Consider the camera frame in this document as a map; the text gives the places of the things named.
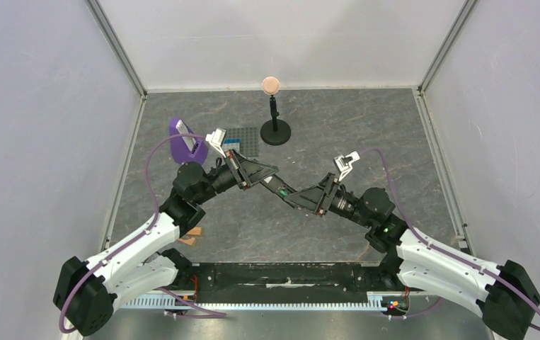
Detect black stand with pink ball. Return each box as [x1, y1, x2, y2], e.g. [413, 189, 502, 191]
[260, 76, 292, 146]

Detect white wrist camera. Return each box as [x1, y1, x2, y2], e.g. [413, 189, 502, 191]
[333, 151, 360, 183]
[205, 128, 226, 158]

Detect purple metronome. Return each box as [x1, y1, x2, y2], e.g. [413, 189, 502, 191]
[168, 118, 208, 165]

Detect black base frame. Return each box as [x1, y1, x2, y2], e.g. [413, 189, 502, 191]
[166, 262, 408, 304]

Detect grey lego baseplate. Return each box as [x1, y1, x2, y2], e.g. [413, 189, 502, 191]
[224, 127, 260, 157]

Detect white cable duct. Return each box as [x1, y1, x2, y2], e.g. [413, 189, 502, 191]
[122, 292, 403, 312]

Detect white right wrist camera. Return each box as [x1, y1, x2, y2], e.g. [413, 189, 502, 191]
[333, 151, 360, 183]

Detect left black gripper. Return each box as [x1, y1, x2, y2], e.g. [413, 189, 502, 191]
[193, 147, 278, 205]

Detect orange wooden arch block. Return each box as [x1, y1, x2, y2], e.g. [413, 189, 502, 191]
[178, 237, 197, 247]

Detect blue white lego bricks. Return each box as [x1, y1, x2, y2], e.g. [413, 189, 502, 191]
[222, 138, 241, 152]

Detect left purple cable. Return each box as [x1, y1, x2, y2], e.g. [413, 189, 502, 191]
[58, 133, 209, 334]

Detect black remote control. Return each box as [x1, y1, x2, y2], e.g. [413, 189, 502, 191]
[260, 174, 297, 200]

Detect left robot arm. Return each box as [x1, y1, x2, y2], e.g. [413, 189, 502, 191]
[53, 150, 279, 336]

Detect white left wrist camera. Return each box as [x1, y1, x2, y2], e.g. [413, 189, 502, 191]
[205, 128, 226, 158]

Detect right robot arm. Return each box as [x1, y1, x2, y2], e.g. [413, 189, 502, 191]
[277, 174, 540, 339]

